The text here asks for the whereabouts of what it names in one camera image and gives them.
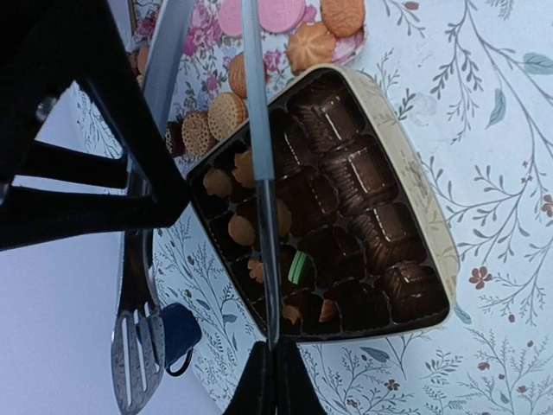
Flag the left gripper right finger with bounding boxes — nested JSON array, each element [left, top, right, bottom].
[[276, 339, 326, 415]]

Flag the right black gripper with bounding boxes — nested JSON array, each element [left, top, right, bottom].
[[1, 1, 188, 250]]

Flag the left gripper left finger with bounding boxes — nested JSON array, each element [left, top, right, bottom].
[[224, 342, 276, 415]]

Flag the flower cookie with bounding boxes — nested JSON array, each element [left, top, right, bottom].
[[203, 168, 232, 198], [283, 304, 302, 325], [227, 214, 256, 246], [247, 258, 264, 284]]

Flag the green macaron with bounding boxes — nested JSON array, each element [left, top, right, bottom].
[[288, 251, 309, 284]]

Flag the metal serving tongs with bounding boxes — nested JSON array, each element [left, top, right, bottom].
[[110, 0, 282, 415]]

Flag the gold cookie tin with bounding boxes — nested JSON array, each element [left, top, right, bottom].
[[185, 63, 460, 342]]

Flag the chocolate sprinkle donut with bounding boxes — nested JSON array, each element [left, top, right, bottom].
[[165, 122, 186, 157]]

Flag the dark blue mug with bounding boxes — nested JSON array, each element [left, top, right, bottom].
[[162, 303, 202, 377]]

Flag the floral cookie tray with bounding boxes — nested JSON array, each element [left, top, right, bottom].
[[143, 1, 359, 180]]

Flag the pink macaron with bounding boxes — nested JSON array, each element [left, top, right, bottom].
[[258, 0, 306, 34]]

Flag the swirl butter cookie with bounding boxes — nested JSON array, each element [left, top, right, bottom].
[[286, 22, 337, 72]]

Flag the round waffle cookie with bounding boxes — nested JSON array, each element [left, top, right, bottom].
[[321, 0, 365, 38]]

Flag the floral tablecloth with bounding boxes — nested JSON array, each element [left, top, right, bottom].
[[141, 1, 552, 414]]

